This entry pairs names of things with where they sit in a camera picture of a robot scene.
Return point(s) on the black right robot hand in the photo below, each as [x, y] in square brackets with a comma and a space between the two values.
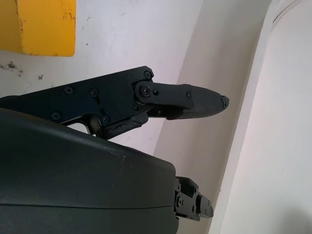
[73, 175]

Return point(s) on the yellow wooden block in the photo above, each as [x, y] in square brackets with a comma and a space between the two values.
[44, 26]

